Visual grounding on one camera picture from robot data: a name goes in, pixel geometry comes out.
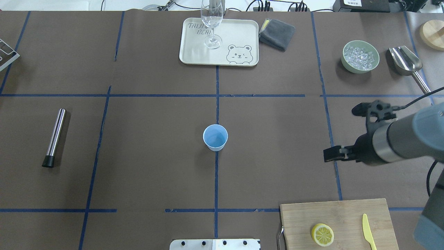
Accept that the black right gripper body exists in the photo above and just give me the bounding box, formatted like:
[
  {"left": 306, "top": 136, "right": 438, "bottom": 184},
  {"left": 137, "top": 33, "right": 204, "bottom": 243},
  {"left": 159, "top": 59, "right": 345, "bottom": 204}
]
[{"left": 352, "top": 100, "right": 397, "bottom": 164}]

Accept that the lemon slice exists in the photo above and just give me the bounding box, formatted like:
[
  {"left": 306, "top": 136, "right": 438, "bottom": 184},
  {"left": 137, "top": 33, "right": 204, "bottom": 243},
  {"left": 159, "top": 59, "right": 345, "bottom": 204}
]
[{"left": 311, "top": 223, "right": 334, "bottom": 247}]

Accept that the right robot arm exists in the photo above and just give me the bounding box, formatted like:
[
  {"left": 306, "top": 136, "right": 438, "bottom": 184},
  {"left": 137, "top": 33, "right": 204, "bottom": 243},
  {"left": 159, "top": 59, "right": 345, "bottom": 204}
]
[{"left": 323, "top": 100, "right": 444, "bottom": 250}]

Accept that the light blue cup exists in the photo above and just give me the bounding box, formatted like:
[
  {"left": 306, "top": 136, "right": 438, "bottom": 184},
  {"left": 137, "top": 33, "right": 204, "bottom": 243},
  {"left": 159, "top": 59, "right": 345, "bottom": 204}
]
[{"left": 203, "top": 124, "right": 229, "bottom": 152}]

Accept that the steel ice scoop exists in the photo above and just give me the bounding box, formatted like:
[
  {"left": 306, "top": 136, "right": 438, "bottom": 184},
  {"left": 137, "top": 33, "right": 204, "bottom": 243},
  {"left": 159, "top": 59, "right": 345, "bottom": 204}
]
[{"left": 388, "top": 45, "right": 431, "bottom": 94}]

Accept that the green bowl of ice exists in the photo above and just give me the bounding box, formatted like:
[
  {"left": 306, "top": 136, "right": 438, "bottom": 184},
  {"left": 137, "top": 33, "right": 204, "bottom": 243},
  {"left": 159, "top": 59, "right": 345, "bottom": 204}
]
[{"left": 341, "top": 41, "right": 379, "bottom": 74}]

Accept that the bamboo cutting board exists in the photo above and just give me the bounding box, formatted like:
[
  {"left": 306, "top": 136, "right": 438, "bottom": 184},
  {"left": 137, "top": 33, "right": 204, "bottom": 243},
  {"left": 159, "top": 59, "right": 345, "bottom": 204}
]
[{"left": 276, "top": 198, "right": 399, "bottom": 250}]

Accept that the yellow plastic knife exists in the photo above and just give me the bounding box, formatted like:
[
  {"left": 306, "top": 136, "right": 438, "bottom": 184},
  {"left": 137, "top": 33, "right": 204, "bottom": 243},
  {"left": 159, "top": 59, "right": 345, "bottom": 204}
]
[{"left": 362, "top": 214, "right": 377, "bottom": 250}]

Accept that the round wooden stand base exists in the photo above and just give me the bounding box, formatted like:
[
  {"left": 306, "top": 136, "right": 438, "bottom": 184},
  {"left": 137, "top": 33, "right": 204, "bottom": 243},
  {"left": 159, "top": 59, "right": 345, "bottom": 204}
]
[{"left": 420, "top": 19, "right": 444, "bottom": 52}]

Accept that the grey folded cloth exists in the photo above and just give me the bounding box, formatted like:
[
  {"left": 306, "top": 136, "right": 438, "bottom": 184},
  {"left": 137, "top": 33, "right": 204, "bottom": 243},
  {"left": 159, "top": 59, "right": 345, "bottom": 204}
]
[{"left": 258, "top": 18, "right": 296, "bottom": 52}]

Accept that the cream bear tray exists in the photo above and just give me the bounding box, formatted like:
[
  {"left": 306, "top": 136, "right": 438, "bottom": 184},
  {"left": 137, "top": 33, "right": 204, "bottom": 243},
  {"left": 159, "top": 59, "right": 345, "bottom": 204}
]
[{"left": 179, "top": 18, "right": 259, "bottom": 67}]

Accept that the clear wine glass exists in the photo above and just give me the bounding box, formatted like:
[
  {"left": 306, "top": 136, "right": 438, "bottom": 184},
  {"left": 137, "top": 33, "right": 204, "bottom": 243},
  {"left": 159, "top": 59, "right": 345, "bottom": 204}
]
[{"left": 201, "top": 0, "right": 224, "bottom": 49}]

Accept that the steel muddler black tip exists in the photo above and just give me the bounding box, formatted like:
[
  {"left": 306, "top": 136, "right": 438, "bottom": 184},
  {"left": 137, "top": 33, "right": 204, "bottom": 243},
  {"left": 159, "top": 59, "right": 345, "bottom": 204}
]
[{"left": 42, "top": 109, "right": 66, "bottom": 168}]

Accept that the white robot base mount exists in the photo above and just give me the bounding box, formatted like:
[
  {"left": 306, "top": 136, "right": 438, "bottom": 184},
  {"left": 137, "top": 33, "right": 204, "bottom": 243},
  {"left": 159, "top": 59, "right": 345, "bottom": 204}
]
[{"left": 169, "top": 239, "right": 261, "bottom": 250}]

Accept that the white wire cup rack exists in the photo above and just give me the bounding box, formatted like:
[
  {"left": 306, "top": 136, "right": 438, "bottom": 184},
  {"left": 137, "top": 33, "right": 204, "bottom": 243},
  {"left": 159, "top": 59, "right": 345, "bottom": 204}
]
[{"left": 0, "top": 39, "right": 20, "bottom": 71}]

